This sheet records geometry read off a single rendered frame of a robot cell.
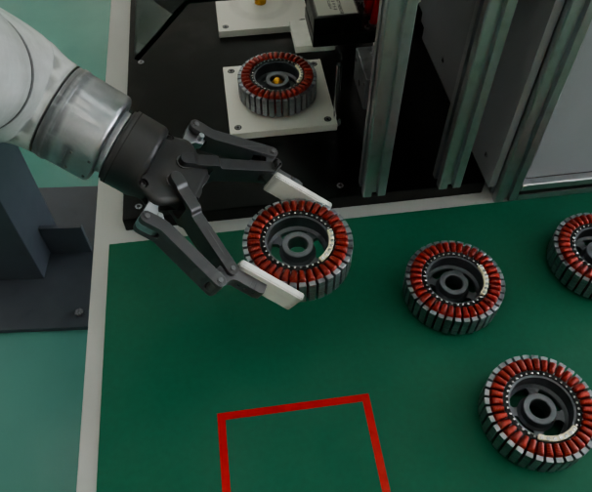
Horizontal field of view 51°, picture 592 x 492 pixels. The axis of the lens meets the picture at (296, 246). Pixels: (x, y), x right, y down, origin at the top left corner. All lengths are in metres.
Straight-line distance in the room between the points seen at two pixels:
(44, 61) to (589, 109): 0.59
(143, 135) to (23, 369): 1.14
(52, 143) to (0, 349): 1.16
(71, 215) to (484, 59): 1.39
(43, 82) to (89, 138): 0.06
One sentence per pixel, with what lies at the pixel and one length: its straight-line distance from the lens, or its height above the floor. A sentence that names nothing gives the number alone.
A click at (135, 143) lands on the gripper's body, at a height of 0.98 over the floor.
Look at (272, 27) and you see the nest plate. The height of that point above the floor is 0.78.
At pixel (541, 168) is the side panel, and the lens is 0.86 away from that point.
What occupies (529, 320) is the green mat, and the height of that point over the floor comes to 0.75.
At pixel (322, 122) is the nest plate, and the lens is 0.89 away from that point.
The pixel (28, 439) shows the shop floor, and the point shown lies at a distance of 1.57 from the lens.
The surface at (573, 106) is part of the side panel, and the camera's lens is 0.80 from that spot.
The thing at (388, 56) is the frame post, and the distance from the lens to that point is 0.66.
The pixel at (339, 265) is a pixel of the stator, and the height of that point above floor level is 0.87.
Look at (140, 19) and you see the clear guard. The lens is 0.67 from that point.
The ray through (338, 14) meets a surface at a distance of 0.84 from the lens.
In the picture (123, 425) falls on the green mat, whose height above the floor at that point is 0.75.
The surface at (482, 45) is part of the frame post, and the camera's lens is 0.69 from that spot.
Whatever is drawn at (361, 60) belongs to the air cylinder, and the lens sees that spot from 0.93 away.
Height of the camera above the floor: 1.37
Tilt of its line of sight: 53 degrees down
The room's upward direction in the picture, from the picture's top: straight up
